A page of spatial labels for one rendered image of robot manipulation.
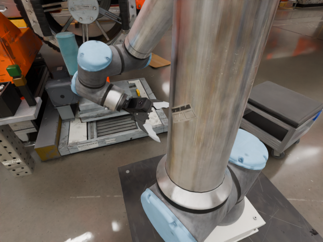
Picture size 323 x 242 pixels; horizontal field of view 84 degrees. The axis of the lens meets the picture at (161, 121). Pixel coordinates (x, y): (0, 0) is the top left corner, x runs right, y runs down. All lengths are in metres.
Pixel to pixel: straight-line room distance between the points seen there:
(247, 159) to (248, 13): 0.33
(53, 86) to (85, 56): 0.87
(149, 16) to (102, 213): 0.94
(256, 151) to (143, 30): 0.42
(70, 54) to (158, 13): 0.70
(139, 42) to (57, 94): 0.96
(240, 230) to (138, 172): 0.44
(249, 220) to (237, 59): 0.57
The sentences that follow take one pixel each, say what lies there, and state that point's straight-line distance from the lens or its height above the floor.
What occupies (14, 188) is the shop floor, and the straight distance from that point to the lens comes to 1.42.
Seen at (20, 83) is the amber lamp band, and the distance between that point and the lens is 1.06.
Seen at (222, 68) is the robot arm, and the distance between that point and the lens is 0.21.
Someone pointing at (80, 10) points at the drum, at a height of 0.84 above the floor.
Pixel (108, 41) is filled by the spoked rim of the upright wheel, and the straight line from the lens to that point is 1.30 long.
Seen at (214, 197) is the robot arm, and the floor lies 0.68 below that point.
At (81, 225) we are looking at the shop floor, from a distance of 1.12.
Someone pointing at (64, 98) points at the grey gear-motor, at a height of 0.30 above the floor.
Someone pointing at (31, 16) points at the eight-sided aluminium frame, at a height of 0.81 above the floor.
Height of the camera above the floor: 0.98
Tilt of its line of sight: 40 degrees down
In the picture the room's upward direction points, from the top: straight up
